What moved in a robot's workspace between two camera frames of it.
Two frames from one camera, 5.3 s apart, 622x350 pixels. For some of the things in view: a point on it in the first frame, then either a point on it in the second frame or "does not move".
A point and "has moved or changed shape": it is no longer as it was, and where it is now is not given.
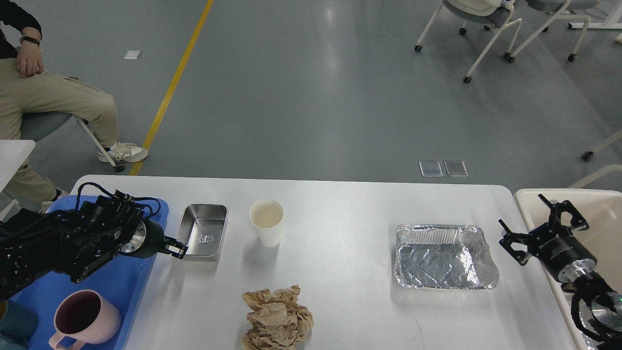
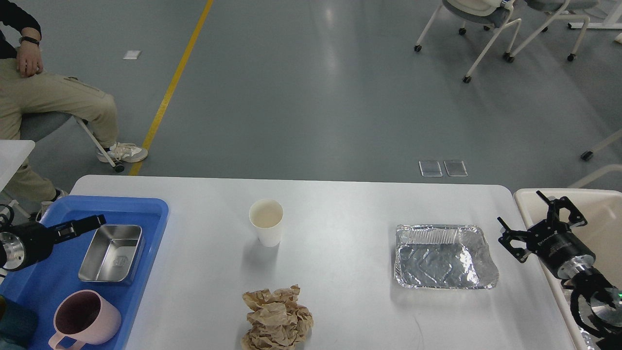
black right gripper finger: (521, 256) does not move
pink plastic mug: (87, 316) does not move
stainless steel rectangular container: (201, 227) has moved or changed shape
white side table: (12, 153) does not move
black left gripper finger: (170, 240) -> (75, 228)
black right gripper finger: (578, 222) does not move
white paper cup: (267, 215) does not move
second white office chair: (565, 8) does not move
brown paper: (278, 322) does not move
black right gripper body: (556, 246) does not move
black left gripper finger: (178, 253) -> (69, 236)
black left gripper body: (147, 240) -> (24, 243)
